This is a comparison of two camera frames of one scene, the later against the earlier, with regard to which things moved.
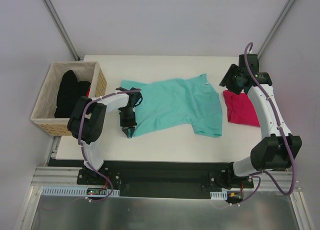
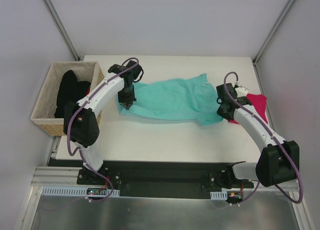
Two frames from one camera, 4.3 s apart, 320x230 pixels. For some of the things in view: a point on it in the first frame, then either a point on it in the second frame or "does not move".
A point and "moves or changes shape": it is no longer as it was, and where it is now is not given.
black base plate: (165, 179) does not move
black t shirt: (71, 90) does not move
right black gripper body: (230, 79) → (224, 113)
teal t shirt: (174, 103) moves or changes shape
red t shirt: (88, 93) does not move
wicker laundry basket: (43, 114) does not move
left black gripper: (128, 124) → (127, 99)
